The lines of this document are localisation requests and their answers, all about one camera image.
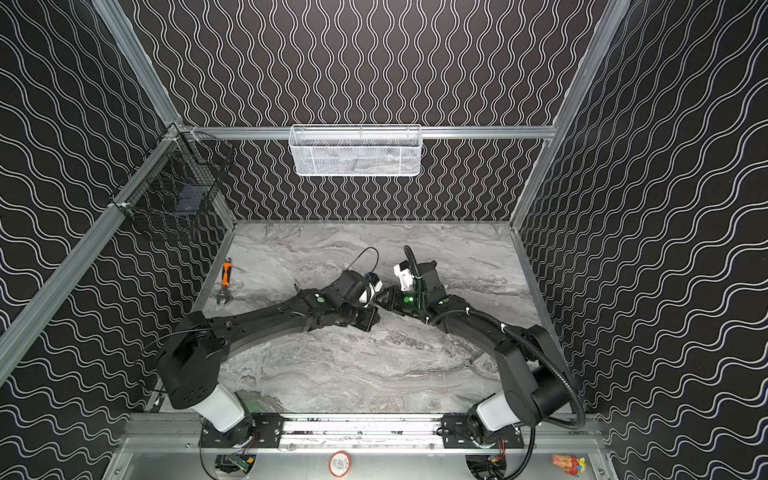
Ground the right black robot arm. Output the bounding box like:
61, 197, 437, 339
377, 260, 586, 437

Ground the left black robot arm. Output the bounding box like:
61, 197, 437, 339
155, 270, 383, 433

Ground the red white round sticker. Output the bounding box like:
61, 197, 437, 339
328, 451, 351, 478

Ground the orange red small object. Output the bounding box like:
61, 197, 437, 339
551, 454, 587, 476

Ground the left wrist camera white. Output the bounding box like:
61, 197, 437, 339
359, 272, 383, 305

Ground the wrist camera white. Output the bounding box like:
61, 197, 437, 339
393, 260, 415, 292
359, 272, 383, 305

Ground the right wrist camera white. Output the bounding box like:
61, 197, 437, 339
393, 260, 415, 292

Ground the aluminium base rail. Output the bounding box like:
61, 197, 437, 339
120, 412, 602, 454

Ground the orange handled adjustable wrench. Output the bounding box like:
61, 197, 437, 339
216, 257, 233, 305

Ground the white mesh wire basket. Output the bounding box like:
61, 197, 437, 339
288, 124, 424, 177

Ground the black corrugated cable conduit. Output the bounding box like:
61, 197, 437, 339
403, 244, 587, 430

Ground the black wire basket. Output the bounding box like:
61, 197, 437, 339
118, 131, 234, 243

